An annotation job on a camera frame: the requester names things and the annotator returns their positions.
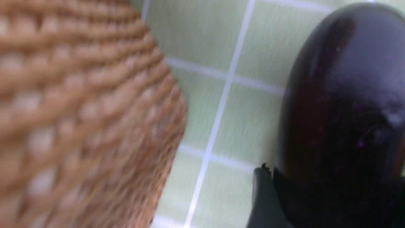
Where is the green checkered tablecloth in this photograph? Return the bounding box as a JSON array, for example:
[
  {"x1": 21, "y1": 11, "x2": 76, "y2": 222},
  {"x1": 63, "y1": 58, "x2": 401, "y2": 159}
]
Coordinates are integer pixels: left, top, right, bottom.
[{"x1": 131, "y1": 0, "x2": 404, "y2": 228}]

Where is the woven wicker basket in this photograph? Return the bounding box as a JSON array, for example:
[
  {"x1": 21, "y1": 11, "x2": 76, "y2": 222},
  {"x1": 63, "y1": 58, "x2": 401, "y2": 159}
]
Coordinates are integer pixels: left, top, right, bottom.
[{"x1": 0, "y1": 0, "x2": 188, "y2": 228}]

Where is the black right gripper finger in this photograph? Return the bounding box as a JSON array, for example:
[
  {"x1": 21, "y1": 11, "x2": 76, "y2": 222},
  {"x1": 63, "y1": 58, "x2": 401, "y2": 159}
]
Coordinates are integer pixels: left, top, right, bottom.
[{"x1": 246, "y1": 163, "x2": 293, "y2": 228}]

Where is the purple toy eggplant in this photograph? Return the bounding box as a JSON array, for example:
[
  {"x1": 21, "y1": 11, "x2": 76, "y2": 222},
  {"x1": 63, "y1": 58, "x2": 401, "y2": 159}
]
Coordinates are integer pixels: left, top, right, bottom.
[{"x1": 274, "y1": 2, "x2": 405, "y2": 228}]

